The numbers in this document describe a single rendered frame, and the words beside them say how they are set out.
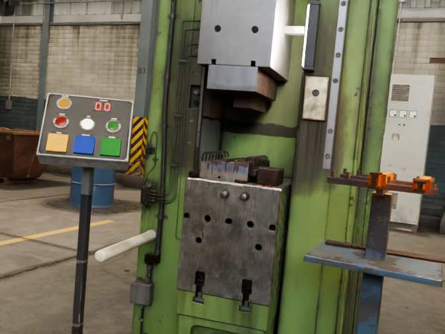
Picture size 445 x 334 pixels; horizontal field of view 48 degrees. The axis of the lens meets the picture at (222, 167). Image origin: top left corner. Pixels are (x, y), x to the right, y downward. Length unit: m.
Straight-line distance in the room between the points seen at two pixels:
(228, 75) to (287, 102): 0.51
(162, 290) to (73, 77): 8.28
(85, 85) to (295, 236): 8.32
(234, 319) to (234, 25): 1.13
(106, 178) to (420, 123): 4.19
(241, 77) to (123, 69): 7.68
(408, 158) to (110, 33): 5.82
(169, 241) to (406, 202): 5.23
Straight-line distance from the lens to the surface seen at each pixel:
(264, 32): 1.96
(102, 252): 1.86
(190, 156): 2.15
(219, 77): 1.98
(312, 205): 2.04
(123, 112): 2.05
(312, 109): 2.01
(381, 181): 1.50
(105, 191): 6.60
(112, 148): 1.96
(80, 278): 2.18
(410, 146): 7.08
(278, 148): 2.39
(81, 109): 2.06
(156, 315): 2.34
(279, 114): 2.40
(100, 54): 9.93
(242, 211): 1.89
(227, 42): 1.99
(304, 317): 2.15
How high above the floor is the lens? 1.10
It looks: 4 degrees down
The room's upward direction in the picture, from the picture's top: 5 degrees clockwise
